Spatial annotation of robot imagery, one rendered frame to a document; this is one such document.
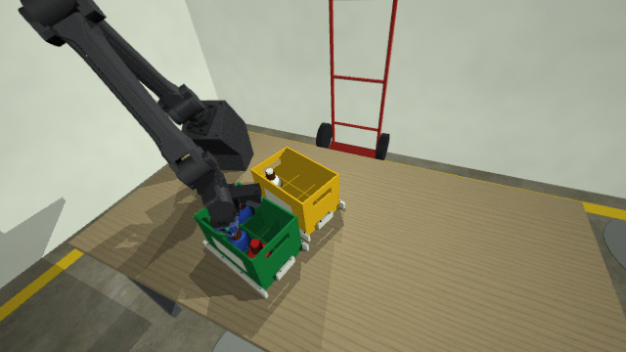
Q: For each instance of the green crate with dividers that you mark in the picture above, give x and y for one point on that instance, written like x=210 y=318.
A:
x=272 y=225

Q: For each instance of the blue bottle with brown label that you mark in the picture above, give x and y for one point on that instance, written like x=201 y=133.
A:
x=241 y=240
x=245 y=213

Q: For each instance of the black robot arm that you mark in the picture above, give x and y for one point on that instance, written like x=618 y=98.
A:
x=81 y=24

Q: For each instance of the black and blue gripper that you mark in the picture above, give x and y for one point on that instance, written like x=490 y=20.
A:
x=230 y=222

